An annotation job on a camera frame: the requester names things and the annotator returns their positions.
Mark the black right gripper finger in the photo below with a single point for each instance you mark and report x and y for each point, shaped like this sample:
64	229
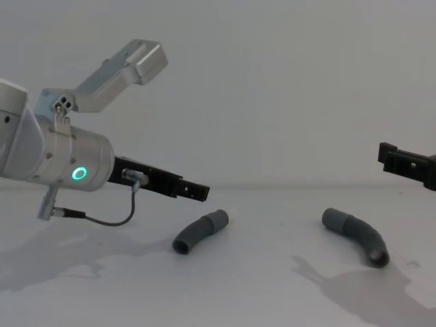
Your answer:
403	160

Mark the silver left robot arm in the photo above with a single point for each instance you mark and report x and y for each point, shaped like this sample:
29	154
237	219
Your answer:
41	153

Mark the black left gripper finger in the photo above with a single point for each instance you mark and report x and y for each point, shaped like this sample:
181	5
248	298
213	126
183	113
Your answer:
192	192

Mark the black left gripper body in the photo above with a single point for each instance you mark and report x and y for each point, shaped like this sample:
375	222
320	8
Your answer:
160	180

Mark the white table cloth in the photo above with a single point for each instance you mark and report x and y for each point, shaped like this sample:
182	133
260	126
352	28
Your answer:
238	289

